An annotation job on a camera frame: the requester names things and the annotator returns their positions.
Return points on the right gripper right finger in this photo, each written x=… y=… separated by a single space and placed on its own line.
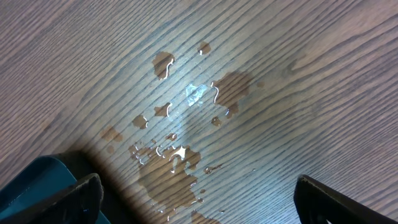
x=315 y=203

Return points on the black rectangular water tray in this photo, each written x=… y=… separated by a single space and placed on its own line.
x=41 y=179

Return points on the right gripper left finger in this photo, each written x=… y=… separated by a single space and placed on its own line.
x=78 y=203

